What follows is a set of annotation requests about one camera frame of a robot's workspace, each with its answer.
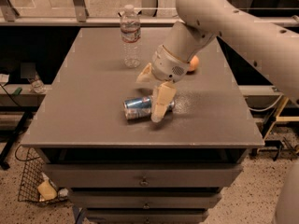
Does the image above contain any clear plastic water bottle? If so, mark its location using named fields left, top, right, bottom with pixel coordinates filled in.
left=120, top=5, right=141, bottom=68

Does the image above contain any silver blue redbull can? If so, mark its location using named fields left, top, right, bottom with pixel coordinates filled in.
left=123, top=95, right=163, bottom=122

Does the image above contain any wire mesh basket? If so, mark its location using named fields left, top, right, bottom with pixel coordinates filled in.
left=18, top=148, right=68, bottom=206

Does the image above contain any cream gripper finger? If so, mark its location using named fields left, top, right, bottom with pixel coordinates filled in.
left=136, top=63, right=153, bottom=83
left=151, top=81, right=177, bottom=123

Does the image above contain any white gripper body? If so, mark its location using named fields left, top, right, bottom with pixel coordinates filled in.
left=152, top=45, right=191, bottom=83

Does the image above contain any small water bottle on shelf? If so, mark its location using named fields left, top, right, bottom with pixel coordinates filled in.
left=28, top=74, right=46, bottom=93

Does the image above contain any grey drawer cabinet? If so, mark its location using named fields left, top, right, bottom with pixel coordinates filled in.
left=22, top=28, right=263, bottom=224

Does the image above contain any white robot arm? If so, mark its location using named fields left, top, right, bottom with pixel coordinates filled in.
left=137, top=0, right=299, bottom=122

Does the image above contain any metal railing frame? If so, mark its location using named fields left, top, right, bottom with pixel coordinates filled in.
left=0, top=0, right=299, bottom=27

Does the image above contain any orange fruit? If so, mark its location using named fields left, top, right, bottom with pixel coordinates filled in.
left=188, top=56, right=199, bottom=72

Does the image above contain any yellow sponge in basket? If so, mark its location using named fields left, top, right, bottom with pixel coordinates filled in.
left=37, top=180, right=57, bottom=201

